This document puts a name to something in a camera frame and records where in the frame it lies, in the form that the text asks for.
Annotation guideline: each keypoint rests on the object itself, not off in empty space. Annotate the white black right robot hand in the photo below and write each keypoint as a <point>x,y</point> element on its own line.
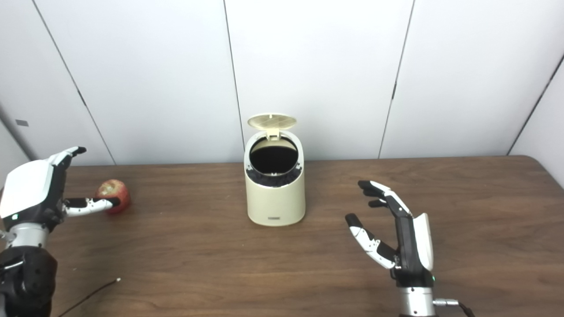
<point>412,246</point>

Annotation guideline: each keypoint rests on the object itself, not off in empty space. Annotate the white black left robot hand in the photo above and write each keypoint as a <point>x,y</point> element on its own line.
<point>31,189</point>

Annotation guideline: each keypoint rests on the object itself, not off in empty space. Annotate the red apple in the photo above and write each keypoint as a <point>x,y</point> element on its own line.
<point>115,189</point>

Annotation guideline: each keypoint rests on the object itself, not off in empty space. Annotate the cream-colored bin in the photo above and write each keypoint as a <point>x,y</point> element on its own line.
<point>275,202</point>

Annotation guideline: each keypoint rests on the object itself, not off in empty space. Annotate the cream round bin lid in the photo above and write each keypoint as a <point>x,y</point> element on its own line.
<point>272,121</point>

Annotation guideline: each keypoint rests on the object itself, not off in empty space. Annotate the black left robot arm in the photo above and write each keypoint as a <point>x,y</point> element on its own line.
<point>24,268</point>

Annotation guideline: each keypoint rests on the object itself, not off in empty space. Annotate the black bin liner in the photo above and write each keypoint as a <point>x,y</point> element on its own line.
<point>273,179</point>

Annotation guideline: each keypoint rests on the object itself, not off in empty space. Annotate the grey wall label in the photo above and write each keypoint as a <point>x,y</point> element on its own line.
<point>22,123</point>

